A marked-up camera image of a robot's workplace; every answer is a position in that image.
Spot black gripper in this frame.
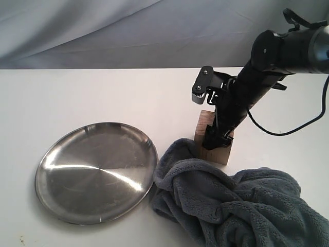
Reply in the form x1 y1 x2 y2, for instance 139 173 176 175
202 77 254 150

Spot round stainless steel plate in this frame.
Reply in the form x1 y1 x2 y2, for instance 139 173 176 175
34 122 158 225

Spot wooden block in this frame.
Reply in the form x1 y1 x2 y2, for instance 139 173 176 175
194 110 232 165

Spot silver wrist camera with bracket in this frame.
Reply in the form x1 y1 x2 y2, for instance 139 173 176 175
192 66 236 105

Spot grey backdrop cloth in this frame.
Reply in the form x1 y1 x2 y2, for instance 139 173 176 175
1 1 328 69

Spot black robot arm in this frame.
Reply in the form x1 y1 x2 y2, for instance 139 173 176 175
192 9 328 150

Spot grey fleece cloth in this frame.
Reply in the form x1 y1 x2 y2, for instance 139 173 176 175
152 138 328 246

